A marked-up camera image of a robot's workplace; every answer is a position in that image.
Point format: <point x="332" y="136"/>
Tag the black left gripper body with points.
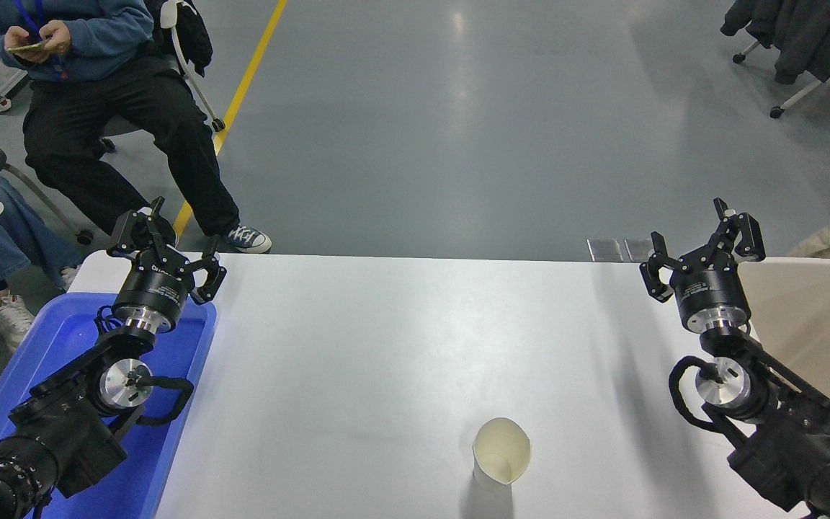
<point x="152" y="292"/>

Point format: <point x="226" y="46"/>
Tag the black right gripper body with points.
<point x="710" y="288"/>

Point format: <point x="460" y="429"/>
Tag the white paper cup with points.
<point x="501" y="450"/>

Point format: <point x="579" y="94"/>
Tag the mobile phone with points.
<point x="26" y="47"/>

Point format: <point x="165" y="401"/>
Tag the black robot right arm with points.
<point x="797" y="447"/>

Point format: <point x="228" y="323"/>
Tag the seated person's left hand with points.
<point x="58" y="36"/>

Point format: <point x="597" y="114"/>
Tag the seated person's right hand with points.
<point x="20" y="34"/>

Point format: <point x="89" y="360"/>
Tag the metal floor outlet plate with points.
<point x="642" y="250"/>
<point x="605" y="250"/>

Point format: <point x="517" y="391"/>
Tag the blue plastic tray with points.
<point x="170" y="404"/>

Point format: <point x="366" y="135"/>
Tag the large pale plastic bin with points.
<point x="818" y="324"/>

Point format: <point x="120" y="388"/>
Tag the seated person with phone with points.
<point x="112" y="101"/>

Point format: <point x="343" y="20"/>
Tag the seated person in jeans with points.
<point x="4" y="231"/>

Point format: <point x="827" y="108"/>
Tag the wheeled chair under coats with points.
<point x="800" y="92"/>

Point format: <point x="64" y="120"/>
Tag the black jacket on chair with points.
<point x="195" y="36"/>

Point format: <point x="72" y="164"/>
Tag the dark coats on chair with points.
<point x="804" y="29"/>

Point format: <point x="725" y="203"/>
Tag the white frame wheeled chair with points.
<point x="195" y="83"/>

